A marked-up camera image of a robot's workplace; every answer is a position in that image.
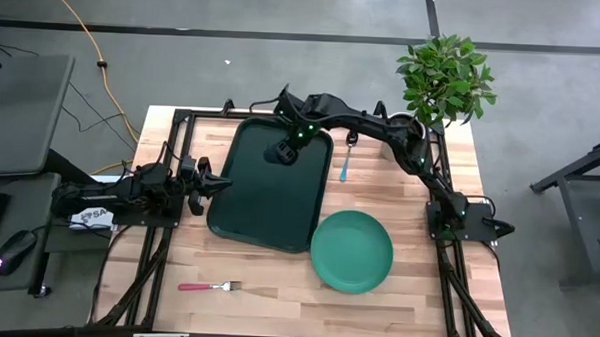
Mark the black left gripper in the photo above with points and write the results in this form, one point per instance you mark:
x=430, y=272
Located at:
x=200, y=167

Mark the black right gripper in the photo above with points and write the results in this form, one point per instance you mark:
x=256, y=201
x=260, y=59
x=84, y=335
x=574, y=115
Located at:
x=302, y=136

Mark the dark cup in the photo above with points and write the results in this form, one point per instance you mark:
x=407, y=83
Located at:
x=270, y=156

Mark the dark green plastic tray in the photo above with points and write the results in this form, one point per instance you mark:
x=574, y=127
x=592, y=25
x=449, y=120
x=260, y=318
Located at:
x=269, y=202

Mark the green round plate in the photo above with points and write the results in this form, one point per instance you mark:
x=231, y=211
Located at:
x=352, y=253

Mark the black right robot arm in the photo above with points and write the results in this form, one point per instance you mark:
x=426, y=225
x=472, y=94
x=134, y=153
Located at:
x=371, y=123

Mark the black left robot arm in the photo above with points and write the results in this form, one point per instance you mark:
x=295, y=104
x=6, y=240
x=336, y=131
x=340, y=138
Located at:
x=104, y=194

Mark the white printed label box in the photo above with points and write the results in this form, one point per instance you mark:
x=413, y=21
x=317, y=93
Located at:
x=93, y=219

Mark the white plant pot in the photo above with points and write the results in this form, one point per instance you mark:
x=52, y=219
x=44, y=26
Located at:
x=422, y=129

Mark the green leafy plant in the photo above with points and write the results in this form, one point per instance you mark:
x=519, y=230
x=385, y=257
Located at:
x=443, y=73

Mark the dark grey computer desk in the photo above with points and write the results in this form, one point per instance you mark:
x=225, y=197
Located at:
x=28, y=214

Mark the dark grey flat panel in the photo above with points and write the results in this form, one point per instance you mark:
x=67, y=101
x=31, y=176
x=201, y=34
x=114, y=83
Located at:
x=22, y=114

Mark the black computer mouse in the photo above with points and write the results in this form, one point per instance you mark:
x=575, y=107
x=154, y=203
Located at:
x=14, y=251

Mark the black metal stand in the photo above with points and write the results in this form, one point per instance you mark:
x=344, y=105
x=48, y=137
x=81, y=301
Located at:
x=570, y=169

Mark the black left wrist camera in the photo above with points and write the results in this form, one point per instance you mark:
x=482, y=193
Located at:
x=188, y=167

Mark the black aluminium table frame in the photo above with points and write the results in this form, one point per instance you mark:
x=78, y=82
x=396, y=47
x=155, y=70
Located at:
x=207, y=115

